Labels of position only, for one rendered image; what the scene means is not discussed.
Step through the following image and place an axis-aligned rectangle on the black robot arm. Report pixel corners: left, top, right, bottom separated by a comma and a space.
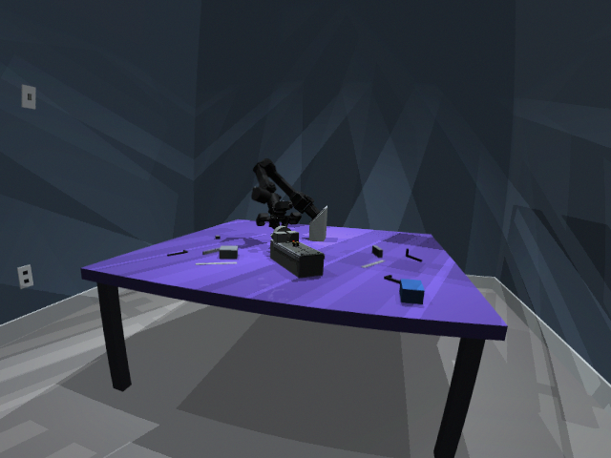
252, 158, 322, 219

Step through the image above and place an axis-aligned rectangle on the blue cube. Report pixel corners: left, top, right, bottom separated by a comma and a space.
399, 279, 425, 304

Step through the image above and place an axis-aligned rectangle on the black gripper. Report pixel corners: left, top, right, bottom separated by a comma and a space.
256, 201, 302, 230

